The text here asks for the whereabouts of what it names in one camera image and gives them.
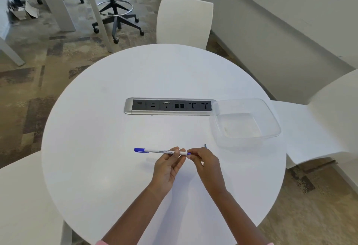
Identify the person's left hand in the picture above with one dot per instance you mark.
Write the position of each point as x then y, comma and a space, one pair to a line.
165, 172

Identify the person's right hand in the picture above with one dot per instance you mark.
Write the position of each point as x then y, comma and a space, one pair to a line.
210, 170

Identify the person's right thumb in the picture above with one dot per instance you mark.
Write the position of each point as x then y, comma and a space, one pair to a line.
192, 154

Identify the person's left thumb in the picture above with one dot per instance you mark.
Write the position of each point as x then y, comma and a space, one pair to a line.
181, 160

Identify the white pen with blue cap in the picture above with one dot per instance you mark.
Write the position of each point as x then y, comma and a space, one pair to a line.
156, 150

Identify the person's right forearm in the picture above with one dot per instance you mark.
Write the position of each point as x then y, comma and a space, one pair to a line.
235, 216

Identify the person's left forearm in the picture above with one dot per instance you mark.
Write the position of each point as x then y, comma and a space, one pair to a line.
134, 216

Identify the silver table power socket panel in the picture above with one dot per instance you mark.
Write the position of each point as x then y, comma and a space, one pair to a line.
167, 106

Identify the clear plastic container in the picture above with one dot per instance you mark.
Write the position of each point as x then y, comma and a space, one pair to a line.
243, 124

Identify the pink sleeve cuff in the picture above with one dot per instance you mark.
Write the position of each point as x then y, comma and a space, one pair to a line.
102, 243

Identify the white chair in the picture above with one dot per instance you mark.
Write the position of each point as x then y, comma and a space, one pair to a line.
183, 19
321, 119
25, 203

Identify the black office stool with footring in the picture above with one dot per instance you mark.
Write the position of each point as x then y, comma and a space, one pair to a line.
114, 10

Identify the white desk leg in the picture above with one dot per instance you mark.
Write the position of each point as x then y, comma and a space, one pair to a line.
11, 53
96, 12
54, 1

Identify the cardboard scraps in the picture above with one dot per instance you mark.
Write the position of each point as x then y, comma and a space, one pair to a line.
23, 10

